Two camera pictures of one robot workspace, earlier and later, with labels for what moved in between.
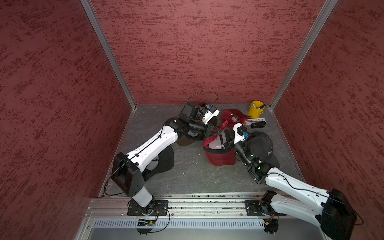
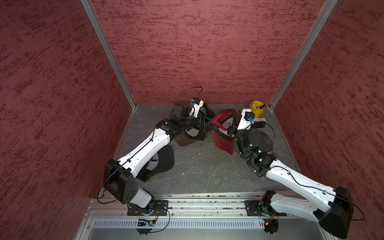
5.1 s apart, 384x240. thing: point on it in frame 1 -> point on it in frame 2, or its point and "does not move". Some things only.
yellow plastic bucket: [253, 112] does not move
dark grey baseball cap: [259, 145] does not move
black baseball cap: [163, 162] does not move
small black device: [261, 124] does not move
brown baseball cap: [185, 140] -> [210, 113]
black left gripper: [209, 133] -> [200, 121]
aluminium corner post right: [313, 32] does not move
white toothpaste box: [249, 121] does not move
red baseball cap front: [219, 148] -> [221, 122]
